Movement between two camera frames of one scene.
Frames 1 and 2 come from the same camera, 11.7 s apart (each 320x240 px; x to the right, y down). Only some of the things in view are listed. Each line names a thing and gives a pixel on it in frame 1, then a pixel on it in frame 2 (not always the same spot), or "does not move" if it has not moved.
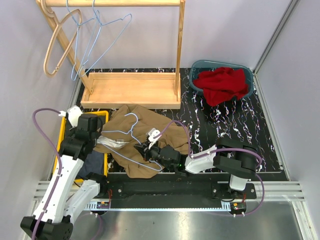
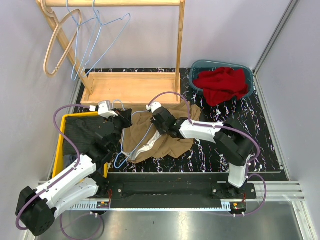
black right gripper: x=144 y=152 → x=161 y=132
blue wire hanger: x=129 y=132 → x=115 y=165
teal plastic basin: x=203 y=65 does not move
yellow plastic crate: x=60 y=140 does not move
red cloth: x=220 y=84 does not move
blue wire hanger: x=78 y=24 does not move
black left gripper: x=97 y=134 → x=124 y=116
